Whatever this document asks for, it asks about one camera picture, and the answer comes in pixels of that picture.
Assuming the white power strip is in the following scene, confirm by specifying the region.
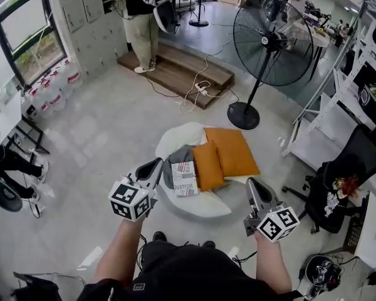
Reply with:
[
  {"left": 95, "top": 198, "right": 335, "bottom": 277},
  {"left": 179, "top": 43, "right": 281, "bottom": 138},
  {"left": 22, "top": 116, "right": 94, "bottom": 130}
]
[{"left": 194, "top": 80, "right": 211, "bottom": 96}]

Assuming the white desk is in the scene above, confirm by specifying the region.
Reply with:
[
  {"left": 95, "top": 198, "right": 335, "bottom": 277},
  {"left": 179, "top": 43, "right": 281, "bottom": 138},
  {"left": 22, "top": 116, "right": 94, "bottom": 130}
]
[{"left": 353, "top": 189, "right": 376, "bottom": 269}]

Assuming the large orange cushion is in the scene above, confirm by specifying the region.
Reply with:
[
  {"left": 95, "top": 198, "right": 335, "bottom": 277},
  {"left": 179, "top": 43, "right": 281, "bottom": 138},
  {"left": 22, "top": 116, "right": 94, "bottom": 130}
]
[{"left": 204, "top": 127, "right": 260, "bottom": 178}]

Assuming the grey locker cabinet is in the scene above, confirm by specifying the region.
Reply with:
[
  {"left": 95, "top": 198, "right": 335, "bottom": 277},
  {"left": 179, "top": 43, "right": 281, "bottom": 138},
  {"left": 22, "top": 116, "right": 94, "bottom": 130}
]
[{"left": 46, "top": 0, "right": 130, "bottom": 84}]

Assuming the black office chair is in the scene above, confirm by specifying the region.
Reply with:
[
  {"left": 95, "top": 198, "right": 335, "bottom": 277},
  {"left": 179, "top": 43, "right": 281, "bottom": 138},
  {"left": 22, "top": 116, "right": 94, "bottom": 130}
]
[{"left": 281, "top": 124, "right": 376, "bottom": 235}]

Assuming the wooden step platform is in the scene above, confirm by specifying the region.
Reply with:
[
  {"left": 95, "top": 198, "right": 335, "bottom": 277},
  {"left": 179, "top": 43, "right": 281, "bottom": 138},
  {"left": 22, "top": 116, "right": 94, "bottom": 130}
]
[{"left": 117, "top": 42, "right": 236, "bottom": 110}]

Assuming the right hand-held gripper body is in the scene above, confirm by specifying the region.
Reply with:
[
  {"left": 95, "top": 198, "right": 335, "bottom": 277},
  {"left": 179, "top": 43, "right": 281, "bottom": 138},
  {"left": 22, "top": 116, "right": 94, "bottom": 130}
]
[{"left": 243, "top": 177, "right": 301, "bottom": 243}]

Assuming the black floor stand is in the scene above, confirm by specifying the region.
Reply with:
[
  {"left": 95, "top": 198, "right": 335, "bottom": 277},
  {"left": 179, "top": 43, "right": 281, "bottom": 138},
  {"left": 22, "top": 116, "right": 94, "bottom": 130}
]
[{"left": 188, "top": 0, "right": 209, "bottom": 27}]

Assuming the small orange cushion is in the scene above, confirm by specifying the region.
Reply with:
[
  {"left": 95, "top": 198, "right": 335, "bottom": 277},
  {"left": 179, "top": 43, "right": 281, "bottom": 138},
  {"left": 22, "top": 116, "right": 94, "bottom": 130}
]
[{"left": 192, "top": 141, "right": 227, "bottom": 191}]

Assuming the black framed window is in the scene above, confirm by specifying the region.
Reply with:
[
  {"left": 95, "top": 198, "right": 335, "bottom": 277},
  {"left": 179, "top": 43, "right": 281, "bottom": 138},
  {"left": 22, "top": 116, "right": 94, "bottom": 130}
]
[{"left": 0, "top": 0, "right": 66, "bottom": 87}]

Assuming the large black pedestal fan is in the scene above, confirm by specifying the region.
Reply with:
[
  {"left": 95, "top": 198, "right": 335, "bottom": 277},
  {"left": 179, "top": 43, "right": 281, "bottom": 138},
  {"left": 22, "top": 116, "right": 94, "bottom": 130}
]
[{"left": 227, "top": 0, "right": 315, "bottom": 130}]

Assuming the black round fan head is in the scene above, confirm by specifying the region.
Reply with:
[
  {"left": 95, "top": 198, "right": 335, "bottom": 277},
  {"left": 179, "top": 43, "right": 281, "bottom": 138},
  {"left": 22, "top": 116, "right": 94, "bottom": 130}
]
[{"left": 0, "top": 174, "right": 23, "bottom": 213}]

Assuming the white beanbag seat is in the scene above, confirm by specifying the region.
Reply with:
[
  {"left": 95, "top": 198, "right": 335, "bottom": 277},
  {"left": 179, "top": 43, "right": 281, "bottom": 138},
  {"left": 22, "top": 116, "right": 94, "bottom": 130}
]
[{"left": 155, "top": 121, "right": 243, "bottom": 221}]

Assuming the grey cloth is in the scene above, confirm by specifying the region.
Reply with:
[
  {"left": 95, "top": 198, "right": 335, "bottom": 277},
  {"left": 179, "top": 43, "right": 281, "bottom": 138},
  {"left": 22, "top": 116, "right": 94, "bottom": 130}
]
[{"left": 162, "top": 145, "right": 195, "bottom": 189}]

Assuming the person's left forearm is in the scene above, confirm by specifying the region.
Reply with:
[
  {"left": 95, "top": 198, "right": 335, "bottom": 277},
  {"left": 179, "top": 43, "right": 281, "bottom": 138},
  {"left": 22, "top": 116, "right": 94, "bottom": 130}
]
[{"left": 93, "top": 218, "right": 151, "bottom": 291}]

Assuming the group of water jugs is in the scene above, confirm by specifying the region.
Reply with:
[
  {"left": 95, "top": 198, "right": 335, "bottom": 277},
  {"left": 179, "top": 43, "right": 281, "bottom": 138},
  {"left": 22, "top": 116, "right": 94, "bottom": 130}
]
[{"left": 21, "top": 58, "right": 83, "bottom": 119}]

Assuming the white side table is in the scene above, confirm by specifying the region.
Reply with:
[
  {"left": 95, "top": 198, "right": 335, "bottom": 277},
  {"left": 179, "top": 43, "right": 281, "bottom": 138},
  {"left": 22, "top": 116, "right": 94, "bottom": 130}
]
[{"left": 0, "top": 89, "right": 51, "bottom": 156}]

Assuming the person's right forearm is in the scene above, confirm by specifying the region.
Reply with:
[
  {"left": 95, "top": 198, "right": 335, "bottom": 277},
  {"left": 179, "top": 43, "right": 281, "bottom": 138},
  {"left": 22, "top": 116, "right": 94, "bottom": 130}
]
[{"left": 253, "top": 230, "right": 293, "bottom": 294}]

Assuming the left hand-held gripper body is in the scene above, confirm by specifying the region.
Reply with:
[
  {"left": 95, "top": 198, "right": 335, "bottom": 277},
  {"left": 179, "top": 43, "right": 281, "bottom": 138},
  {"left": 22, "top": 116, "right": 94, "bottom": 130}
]
[{"left": 108, "top": 157, "right": 164, "bottom": 222}]

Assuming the black helmet with cables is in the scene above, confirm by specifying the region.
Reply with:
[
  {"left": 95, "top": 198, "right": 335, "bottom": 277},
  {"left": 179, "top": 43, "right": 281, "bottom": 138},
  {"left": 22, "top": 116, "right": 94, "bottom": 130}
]
[{"left": 302, "top": 254, "right": 345, "bottom": 296}]

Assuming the person's black shirt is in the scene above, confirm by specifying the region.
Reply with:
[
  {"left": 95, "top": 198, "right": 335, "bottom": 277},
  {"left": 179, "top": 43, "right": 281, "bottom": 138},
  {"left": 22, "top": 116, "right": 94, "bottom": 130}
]
[{"left": 76, "top": 240, "right": 305, "bottom": 301}]

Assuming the white shell device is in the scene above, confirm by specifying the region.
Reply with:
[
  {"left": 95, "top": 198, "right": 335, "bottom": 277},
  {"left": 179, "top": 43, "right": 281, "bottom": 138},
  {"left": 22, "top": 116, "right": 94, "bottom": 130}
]
[{"left": 152, "top": 0, "right": 181, "bottom": 34}]

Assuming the white metal shelf rack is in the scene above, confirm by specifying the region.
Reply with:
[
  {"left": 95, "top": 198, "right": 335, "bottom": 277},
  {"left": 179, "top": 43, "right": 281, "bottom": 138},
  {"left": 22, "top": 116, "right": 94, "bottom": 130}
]
[{"left": 281, "top": 0, "right": 376, "bottom": 175}]

